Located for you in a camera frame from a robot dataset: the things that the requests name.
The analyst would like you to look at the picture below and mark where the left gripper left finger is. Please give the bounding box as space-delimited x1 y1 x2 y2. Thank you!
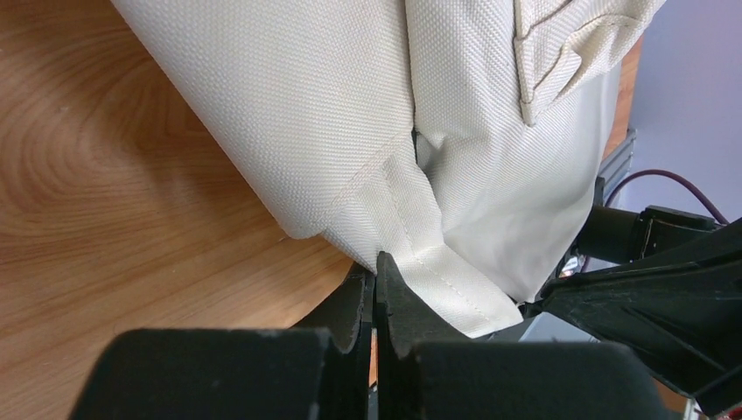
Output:
71 265 375 419

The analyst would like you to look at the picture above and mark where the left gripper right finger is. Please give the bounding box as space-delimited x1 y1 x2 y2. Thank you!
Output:
375 252 667 419

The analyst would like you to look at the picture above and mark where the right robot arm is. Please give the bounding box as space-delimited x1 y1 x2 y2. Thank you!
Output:
522 205 741 417

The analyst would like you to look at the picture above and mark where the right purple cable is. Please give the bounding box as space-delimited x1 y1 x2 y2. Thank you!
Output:
579 168 731 274

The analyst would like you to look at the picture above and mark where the beige canvas backpack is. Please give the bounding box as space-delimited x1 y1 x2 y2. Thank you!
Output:
115 1 661 338

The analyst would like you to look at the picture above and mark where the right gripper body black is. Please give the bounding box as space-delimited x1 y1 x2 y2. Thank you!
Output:
654 328 741 417

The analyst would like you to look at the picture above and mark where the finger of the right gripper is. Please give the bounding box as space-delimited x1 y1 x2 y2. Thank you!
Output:
539 221 741 375

